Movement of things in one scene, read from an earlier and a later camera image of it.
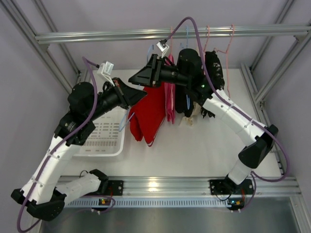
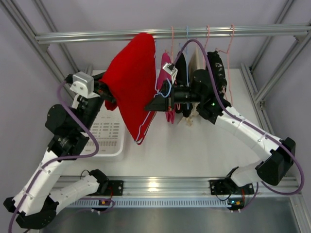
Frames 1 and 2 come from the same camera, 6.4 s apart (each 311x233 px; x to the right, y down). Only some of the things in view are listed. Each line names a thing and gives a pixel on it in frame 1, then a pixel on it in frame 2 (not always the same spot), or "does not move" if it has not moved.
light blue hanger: x=129 y=115 → x=157 y=94
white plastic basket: x=106 y=140 does not move
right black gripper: x=155 y=72 → x=167 y=99
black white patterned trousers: x=215 y=68 does not move
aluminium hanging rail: x=181 y=33 does not move
